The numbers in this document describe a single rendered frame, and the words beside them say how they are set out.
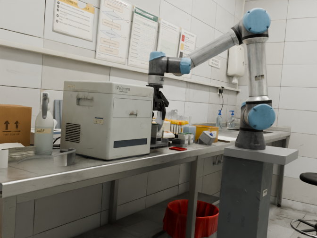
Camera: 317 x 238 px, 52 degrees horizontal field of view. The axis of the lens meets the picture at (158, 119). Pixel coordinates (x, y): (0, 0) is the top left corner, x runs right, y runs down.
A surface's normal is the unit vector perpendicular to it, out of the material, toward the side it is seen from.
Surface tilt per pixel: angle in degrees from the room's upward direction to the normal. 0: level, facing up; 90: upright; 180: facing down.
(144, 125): 90
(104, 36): 95
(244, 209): 90
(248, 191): 90
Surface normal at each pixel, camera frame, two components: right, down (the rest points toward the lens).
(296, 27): -0.55, 0.00
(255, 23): -0.06, -0.07
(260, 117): -0.04, 0.18
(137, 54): 0.80, 0.14
